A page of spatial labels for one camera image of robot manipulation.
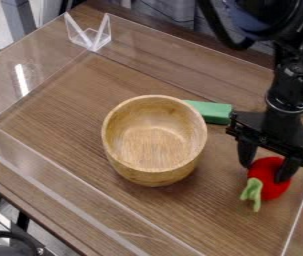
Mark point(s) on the black metal device base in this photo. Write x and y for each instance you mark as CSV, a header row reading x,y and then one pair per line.
x,y
23,246

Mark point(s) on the red plush fruit green leaf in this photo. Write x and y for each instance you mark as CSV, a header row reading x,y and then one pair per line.
x,y
262,188

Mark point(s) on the green sponge block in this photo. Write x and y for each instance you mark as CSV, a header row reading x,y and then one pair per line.
x,y
215,113

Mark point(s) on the clear acrylic corner bracket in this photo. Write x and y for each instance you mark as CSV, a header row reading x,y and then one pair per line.
x,y
88,38

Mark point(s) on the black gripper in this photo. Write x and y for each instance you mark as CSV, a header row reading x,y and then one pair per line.
x,y
276,130

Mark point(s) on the wooden bowl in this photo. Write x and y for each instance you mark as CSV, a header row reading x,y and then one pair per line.
x,y
154,135

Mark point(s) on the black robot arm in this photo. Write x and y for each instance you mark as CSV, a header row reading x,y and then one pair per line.
x,y
267,20

